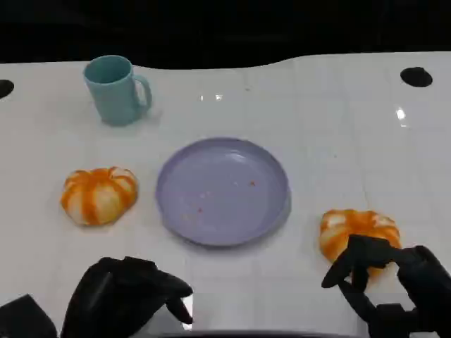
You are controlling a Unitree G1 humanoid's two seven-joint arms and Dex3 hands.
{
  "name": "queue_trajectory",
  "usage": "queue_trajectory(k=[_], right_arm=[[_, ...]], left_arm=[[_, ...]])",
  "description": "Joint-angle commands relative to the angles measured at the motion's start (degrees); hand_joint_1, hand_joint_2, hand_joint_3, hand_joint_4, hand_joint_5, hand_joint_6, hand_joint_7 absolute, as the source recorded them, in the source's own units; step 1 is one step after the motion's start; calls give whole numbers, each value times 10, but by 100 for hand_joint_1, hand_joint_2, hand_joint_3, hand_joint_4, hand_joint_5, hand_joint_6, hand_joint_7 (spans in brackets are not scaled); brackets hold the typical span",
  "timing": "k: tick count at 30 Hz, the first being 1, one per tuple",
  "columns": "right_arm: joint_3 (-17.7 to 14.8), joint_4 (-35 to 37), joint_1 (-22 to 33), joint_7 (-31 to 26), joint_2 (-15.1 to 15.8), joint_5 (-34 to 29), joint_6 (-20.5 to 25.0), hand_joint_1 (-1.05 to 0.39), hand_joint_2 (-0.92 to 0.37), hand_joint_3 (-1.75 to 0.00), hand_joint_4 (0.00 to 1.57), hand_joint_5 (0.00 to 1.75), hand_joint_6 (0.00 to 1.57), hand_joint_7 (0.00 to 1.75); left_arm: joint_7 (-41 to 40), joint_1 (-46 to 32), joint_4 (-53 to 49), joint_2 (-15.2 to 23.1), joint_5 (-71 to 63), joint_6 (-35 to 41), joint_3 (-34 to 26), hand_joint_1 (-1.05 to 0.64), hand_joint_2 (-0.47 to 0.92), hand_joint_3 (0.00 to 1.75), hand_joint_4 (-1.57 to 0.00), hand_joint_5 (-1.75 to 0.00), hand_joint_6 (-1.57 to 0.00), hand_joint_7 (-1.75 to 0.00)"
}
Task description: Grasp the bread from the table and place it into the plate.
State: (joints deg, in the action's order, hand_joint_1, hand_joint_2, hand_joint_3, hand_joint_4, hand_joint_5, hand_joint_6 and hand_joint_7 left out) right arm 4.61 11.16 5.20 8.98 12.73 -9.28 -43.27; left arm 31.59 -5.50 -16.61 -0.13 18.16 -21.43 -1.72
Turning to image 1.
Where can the orange white toy bread roll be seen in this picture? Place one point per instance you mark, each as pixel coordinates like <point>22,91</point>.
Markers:
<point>352,222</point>
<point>98,197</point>

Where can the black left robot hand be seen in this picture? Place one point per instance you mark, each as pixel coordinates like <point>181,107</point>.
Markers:
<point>112,295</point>

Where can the lilac plate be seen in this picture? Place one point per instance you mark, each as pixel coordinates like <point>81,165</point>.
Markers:
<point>222,190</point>

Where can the pale green mug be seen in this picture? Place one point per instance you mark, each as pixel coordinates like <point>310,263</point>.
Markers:
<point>112,95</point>

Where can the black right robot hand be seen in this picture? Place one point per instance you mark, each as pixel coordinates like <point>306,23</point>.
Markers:
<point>426,281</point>

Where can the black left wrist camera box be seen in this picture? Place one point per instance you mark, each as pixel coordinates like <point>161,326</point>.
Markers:
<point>24,317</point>

